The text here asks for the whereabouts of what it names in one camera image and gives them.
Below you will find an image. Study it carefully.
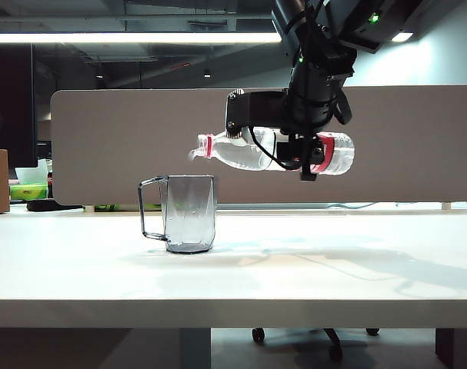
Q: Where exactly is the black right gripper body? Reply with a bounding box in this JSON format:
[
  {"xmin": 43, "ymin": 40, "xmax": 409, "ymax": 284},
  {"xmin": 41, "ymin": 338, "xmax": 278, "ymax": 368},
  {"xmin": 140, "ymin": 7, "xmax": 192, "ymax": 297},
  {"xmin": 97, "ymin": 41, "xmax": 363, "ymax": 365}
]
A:
[{"xmin": 277, "ymin": 131, "xmax": 334, "ymax": 173}]

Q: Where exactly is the clear water bottle red label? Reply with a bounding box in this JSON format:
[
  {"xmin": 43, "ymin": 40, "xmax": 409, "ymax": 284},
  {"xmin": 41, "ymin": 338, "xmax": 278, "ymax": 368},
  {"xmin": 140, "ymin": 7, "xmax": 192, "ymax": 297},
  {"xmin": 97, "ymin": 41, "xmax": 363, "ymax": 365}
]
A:
[{"xmin": 188, "ymin": 129, "xmax": 356, "ymax": 177}]

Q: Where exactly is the transparent grey faceted mug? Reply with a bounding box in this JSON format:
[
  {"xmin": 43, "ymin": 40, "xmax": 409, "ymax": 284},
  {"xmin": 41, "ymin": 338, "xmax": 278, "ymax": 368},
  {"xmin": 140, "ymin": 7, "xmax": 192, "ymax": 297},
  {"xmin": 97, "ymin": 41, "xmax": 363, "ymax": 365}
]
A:
[{"xmin": 137, "ymin": 175, "xmax": 218, "ymax": 254}]

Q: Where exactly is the black office chair base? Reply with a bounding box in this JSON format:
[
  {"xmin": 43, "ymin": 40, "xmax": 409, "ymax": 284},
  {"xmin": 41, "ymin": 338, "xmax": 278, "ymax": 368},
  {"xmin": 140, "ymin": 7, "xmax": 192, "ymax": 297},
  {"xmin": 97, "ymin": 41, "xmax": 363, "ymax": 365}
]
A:
[{"xmin": 251, "ymin": 327, "xmax": 381, "ymax": 363}]

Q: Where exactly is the grey desk divider panel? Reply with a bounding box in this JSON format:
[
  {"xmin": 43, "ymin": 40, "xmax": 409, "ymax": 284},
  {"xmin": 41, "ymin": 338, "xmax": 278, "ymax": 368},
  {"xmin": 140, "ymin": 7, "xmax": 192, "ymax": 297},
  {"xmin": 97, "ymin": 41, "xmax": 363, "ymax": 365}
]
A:
[{"xmin": 50, "ymin": 84, "xmax": 467, "ymax": 206}]

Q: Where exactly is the green plastic packaging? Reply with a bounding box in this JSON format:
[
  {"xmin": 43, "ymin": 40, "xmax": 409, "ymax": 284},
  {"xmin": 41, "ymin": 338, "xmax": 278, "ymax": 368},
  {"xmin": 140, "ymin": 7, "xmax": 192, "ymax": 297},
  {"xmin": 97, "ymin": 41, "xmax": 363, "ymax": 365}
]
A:
[{"xmin": 94, "ymin": 202, "xmax": 163, "ymax": 211}]

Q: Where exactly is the long ceiling light strip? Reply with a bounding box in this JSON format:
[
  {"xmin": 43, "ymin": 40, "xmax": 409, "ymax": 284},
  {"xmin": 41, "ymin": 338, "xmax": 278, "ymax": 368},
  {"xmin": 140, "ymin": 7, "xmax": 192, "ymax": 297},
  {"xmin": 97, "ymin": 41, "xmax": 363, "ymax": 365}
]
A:
[{"xmin": 0, "ymin": 32, "xmax": 282, "ymax": 44}]

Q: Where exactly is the grey table leg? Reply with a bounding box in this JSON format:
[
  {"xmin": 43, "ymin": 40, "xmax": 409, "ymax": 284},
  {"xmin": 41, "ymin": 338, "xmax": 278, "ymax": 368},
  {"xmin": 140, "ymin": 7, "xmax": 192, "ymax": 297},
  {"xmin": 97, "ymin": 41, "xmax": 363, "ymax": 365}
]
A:
[
  {"xmin": 435, "ymin": 327, "xmax": 467, "ymax": 369},
  {"xmin": 178, "ymin": 327, "xmax": 212, "ymax": 369}
]

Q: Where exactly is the green tissue box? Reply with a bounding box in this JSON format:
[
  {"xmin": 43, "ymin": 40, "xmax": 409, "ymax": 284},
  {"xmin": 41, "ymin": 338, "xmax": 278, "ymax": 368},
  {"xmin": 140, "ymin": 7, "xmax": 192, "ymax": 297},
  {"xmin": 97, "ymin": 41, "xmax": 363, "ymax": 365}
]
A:
[{"xmin": 9, "ymin": 159, "xmax": 53, "ymax": 201}]

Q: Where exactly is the black computer monitor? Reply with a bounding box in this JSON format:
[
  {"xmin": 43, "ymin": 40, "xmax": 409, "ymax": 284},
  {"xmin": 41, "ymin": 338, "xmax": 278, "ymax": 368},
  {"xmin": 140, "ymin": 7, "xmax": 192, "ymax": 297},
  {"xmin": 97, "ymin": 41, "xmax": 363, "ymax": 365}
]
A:
[{"xmin": 0, "ymin": 44, "xmax": 38, "ymax": 169}]

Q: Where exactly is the thin black camera cable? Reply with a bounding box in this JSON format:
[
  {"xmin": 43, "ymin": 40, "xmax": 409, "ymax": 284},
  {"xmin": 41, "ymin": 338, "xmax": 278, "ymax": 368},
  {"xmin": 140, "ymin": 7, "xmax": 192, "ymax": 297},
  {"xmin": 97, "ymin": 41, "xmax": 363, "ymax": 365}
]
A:
[{"xmin": 250, "ymin": 128, "xmax": 298, "ymax": 172}]

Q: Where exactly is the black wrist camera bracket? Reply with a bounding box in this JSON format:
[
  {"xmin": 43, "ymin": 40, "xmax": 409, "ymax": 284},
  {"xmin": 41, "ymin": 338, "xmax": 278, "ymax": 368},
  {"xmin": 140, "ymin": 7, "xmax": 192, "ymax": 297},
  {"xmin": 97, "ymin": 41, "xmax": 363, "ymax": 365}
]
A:
[{"xmin": 224, "ymin": 88, "xmax": 290, "ymax": 141}]

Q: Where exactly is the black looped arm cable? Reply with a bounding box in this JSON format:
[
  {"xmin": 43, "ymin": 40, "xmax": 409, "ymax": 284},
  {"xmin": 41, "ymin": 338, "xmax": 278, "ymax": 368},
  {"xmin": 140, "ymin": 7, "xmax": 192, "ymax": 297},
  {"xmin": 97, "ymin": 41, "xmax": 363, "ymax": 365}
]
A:
[{"xmin": 332, "ymin": 88, "xmax": 353, "ymax": 126}]

